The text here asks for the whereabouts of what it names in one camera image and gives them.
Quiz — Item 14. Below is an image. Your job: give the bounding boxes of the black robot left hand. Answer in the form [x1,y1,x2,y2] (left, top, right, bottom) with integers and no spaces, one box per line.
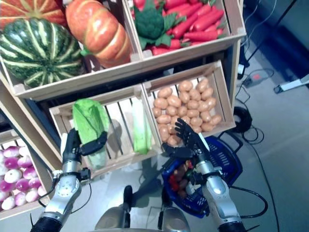
[60,128,108,162]

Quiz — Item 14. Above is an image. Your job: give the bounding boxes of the large green napa cabbage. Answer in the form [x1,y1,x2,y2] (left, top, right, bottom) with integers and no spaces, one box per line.
[72,98,110,170]

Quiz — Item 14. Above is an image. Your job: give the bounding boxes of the slim pale napa cabbage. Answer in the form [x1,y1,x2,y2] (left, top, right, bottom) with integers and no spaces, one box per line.
[131,100,153,155]

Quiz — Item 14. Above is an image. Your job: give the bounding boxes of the blue plastic shopping basket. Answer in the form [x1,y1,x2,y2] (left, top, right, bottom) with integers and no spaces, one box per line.
[161,134,244,219]

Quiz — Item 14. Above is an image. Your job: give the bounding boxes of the purple white turnip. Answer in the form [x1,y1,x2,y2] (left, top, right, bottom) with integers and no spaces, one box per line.
[1,196,16,210]
[14,192,28,206]
[28,177,42,189]
[4,169,23,183]
[3,157,19,170]
[0,180,14,193]
[17,156,33,169]
[13,178,29,191]
[2,146,20,158]
[23,166,37,179]

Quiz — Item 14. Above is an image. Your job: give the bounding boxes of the wooden slatted cabbage crate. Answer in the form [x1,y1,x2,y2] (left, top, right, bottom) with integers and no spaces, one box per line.
[48,84,163,181]

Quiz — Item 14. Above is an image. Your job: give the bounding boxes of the wooden pumpkin crate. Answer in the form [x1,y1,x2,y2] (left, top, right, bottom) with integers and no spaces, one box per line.
[0,0,145,101]

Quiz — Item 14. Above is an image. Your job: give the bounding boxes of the wooden turnip crate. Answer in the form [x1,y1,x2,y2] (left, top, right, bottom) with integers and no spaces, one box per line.
[0,129,51,220]

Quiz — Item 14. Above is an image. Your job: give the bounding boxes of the robot legs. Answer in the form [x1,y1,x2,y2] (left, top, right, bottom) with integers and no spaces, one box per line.
[95,185,134,231]

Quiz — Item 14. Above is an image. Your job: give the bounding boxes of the green striped pumpkin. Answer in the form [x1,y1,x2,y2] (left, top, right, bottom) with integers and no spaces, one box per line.
[0,18,84,88]

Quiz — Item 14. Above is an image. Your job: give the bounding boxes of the red pepper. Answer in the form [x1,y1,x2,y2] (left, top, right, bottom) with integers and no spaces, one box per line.
[168,175,180,193]

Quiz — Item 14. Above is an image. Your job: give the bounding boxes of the oblong orange pumpkin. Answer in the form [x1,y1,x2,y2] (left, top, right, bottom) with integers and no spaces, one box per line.
[65,0,133,69]

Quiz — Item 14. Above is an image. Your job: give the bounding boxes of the brown round vegetable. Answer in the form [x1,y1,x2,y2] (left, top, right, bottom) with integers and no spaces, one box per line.
[178,179,188,197]

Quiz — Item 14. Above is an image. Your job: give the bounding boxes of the silver robot right leg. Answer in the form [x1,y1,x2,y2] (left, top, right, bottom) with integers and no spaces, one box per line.
[158,193,194,232]

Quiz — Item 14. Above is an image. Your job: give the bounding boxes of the pale white radish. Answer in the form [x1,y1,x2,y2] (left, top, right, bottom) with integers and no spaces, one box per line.
[185,182,197,196]

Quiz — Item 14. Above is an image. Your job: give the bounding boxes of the round orange ribbed pumpkin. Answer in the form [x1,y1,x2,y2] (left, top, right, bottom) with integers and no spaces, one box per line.
[0,0,68,28]

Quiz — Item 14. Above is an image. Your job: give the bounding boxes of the dark green felt broccoli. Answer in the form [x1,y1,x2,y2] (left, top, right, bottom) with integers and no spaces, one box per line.
[133,1,187,48]

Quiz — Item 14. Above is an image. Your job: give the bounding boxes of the wooden carrot crate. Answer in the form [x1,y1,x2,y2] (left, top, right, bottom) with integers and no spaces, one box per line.
[122,0,247,63]

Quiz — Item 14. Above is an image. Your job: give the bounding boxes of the wooden potato crate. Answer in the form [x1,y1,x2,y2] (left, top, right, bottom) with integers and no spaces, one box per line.
[140,60,237,148]

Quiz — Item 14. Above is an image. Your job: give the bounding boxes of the white desk leg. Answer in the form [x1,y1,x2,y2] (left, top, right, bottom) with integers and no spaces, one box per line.
[273,76,309,94]

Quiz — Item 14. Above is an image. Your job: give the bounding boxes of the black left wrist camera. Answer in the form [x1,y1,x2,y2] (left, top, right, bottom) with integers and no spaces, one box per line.
[81,167,93,186]

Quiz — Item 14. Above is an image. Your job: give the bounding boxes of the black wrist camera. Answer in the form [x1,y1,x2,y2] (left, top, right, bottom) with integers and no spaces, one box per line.
[190,170,206,187]
[81,167,93,186]

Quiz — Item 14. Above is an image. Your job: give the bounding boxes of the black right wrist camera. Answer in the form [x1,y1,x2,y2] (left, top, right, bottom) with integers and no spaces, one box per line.
[190,170,206,187]

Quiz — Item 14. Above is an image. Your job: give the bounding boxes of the black cable coil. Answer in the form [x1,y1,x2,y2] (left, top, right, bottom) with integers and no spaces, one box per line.
[232,105,253,134]

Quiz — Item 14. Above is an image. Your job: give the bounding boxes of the power strip with red switch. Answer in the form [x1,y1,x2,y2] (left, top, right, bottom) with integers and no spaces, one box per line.
[242,72,264,86]

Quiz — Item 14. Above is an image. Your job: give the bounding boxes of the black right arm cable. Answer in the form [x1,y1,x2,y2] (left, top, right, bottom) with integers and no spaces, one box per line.
[226,184,269,219]

